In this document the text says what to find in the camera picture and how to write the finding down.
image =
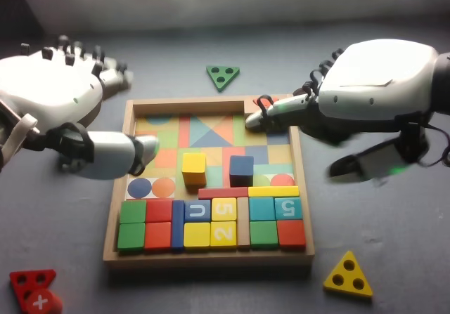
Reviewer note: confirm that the grey table cloth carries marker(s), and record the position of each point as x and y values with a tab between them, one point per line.
386	222

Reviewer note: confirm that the wooden puzzle tray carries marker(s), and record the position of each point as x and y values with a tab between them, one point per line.
211	259

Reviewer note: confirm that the red triangle block with holes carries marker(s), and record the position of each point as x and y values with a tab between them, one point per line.
31	286

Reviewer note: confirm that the yellow cube block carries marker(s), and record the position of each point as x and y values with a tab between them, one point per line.
193	170

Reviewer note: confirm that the green triangle block with holes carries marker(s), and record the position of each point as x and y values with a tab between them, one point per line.
221	74

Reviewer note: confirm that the wooden block red semicircle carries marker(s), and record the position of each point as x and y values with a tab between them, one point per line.
249	105

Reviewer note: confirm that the dark blue cube block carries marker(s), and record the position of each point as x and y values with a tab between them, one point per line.
241	171

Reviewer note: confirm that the red cylinder with plus sign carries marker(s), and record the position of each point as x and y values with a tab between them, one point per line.
52	303

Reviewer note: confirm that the white backdrop sheet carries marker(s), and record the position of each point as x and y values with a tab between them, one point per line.
225	5

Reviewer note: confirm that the yellow triangle block with holes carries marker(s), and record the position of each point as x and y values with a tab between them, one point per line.
348	275

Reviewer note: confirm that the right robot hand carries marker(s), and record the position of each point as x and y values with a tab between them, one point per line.
372	82

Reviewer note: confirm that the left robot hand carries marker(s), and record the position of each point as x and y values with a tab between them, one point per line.
45	85

